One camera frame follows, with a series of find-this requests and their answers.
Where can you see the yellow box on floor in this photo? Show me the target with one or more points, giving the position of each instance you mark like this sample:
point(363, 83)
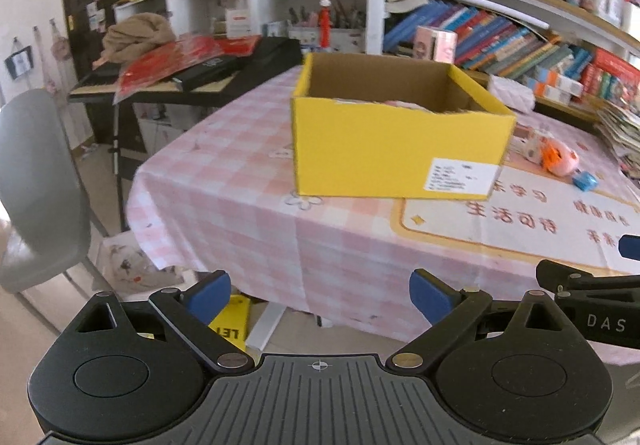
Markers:
point(232, 325)

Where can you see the clear plastic bag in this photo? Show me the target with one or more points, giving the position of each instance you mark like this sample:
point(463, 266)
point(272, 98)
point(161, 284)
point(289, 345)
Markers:
point(135, 265)

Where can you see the pink cartoon tumbler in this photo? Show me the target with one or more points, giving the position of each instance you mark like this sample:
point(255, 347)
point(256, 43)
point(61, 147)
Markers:
point(442, 45)

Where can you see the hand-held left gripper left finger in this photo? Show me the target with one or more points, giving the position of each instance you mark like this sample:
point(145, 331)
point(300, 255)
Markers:
point(207, 295)

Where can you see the black electric keyboard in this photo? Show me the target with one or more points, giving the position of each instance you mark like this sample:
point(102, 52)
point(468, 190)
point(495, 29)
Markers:
point(270, 60)

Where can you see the red spray bottle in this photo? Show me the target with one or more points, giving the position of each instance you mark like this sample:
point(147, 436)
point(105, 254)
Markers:
point(325, 25)

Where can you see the stack of notebooks and papers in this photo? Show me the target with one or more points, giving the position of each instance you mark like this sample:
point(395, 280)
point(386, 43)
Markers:
point(620, 135)

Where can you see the orange plastic toy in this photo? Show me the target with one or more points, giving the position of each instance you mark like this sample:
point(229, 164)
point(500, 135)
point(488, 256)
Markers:
point(551, 157)

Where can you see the grey plastic chair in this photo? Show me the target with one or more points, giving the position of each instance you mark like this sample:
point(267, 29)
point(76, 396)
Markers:
point(35, 185)

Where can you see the small pink plush toy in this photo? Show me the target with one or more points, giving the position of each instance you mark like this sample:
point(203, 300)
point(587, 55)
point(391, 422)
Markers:
point(567, 162)

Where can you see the white pen holder rack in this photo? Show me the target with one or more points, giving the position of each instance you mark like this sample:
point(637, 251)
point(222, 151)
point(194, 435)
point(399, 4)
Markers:
point(345, 37)

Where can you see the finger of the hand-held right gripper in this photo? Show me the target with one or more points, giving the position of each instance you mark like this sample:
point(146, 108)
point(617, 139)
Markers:
point(631, 247)
point(600, 282)

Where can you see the pink checked printed tablecloth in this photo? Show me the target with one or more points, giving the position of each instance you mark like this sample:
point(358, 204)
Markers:
point(225, 205)

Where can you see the orange white carton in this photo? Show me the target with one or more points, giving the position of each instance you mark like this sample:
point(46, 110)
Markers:
point(545, 94)
point(562, 82)

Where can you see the teal pencil sharpener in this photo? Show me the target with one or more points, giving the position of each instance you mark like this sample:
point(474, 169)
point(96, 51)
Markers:
point(585, 181)

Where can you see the white table leg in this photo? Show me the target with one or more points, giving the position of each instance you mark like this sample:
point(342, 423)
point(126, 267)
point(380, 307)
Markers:
point(265, 325)

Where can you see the brown cloth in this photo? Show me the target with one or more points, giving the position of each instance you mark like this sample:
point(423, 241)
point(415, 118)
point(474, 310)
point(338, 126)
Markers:
point(140, 35)

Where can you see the red boxed book set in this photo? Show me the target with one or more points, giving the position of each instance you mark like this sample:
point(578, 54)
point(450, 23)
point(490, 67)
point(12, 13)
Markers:
point(602, 82)

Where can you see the white red label box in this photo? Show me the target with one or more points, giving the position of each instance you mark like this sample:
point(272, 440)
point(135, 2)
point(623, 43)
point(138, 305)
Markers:
point(237, 22)

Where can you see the white quilted tissue box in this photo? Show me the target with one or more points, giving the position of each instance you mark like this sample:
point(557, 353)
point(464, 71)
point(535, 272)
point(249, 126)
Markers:
point(510, 92)

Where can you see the yellow cardboard box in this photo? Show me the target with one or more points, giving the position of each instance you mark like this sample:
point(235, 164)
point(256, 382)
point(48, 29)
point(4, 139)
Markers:
point(375, 150)

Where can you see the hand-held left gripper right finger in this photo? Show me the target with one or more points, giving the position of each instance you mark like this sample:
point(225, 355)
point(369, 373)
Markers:
point(432, 295)

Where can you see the row of colourful books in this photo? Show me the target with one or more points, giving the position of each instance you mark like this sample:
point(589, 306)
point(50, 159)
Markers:
point(490, 40)

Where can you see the red long box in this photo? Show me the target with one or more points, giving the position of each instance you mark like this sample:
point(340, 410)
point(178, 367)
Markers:
point(617, 65)

